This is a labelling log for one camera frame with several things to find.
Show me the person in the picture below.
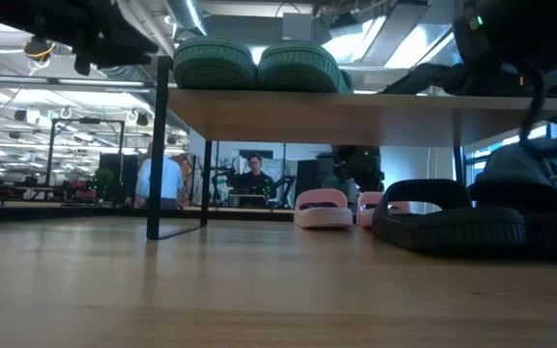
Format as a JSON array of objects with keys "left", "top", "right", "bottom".
[
  {"left": 235, "top": 153, "right": 279, "bottom": 209},
  {"left": 134, "top": 142, "right": 186, "bottom": 211}
]

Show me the black rubber slide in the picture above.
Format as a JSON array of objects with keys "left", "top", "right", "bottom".
[
  {"left": 371, "top": 178, "right": 528, "bottom": 252},
  {"left": 468, "top": 180, "right": 557, "bottom": 255}
]

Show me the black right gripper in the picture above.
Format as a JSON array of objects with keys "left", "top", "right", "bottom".
[{"left": 383, "top": 62, "right": 526, "bottom": 97}]

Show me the black aluminium table frame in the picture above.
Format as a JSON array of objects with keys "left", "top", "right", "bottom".
[{"left": 0, "top": 202, "right": 297, "bottom": 234}]

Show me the green rubber slide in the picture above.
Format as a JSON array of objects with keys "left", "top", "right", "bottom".
[
  {"left": 257, "top": 41, "right": 356, "bottom": 95},
  {"left": 172, "top": 37, "right": 259, "bottom": 91}
]

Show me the pink rubber slide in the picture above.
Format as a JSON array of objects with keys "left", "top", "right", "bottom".
[
  {"left": 355, "top": 190, "right": 412, "bottom": 229},
  {"left": 293, "top": 188, "right": 355, "bottom": 229}
]

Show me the grey ceiling box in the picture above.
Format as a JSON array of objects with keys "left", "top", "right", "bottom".
[{"left": 281, "top": 13, "right": 314, "bottom": 43}]

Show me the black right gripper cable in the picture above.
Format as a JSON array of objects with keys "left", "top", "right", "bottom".
[{"left": 518, "top": 62, "right": 549, "bottom": 142}]

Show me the black metal gantry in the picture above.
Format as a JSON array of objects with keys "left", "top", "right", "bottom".
[{"left": 44, "top": 117, "right": 127, "bottom": 200}]

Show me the long ceiling light fixture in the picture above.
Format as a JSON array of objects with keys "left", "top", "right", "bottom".
[{"left": 0, "top": 74, "right": 157, "bottom": 91}]

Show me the silver ceiling duct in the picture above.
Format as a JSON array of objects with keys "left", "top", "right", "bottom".
[{"left": 164, "top": 0, "right": 210, "bottom": 38}]

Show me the wooden shelf black frame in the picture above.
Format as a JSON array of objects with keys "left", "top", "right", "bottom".
[{"left": 146, "top": 55, "right": 557, "bottom": 242}]

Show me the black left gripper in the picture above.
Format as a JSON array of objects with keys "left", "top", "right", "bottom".
[{"left": 41, "top": 0, "right": 160, "bottom": 76}]

